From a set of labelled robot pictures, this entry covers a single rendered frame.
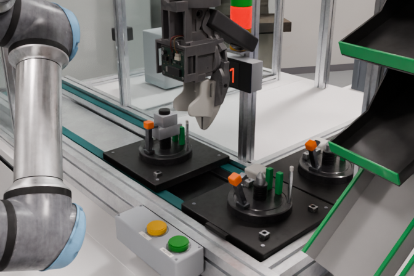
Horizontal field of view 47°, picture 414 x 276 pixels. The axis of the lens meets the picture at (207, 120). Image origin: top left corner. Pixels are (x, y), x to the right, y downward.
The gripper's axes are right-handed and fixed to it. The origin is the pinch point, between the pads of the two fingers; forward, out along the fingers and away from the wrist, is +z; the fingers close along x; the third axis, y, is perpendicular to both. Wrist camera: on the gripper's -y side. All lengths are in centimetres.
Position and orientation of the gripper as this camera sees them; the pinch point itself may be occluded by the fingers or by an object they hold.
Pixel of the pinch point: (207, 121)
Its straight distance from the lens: 77.9
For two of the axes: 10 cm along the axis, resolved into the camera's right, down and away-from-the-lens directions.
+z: 0.0, 9.3, 3.7
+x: 6.7, 2.8, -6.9
